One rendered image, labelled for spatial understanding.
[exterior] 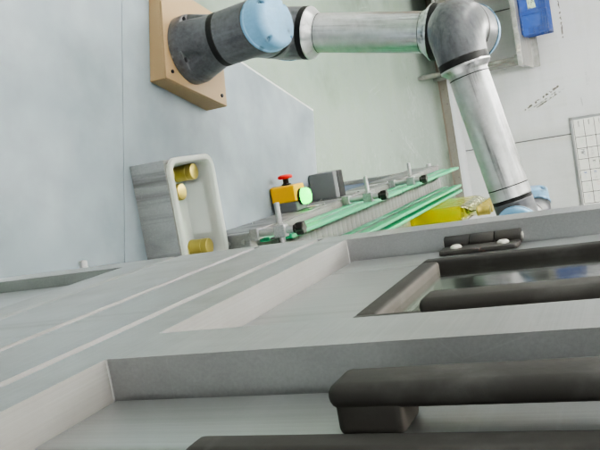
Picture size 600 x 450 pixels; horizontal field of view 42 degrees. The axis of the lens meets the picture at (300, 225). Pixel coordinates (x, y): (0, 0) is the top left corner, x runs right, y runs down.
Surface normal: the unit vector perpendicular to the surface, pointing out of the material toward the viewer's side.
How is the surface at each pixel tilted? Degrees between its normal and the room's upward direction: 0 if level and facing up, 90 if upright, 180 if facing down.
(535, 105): 90
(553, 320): 90
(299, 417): 90
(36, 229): 0
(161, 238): 90
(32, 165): 0
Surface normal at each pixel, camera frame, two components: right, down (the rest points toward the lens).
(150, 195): -0.39, 0.15
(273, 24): 0.81, -0.16
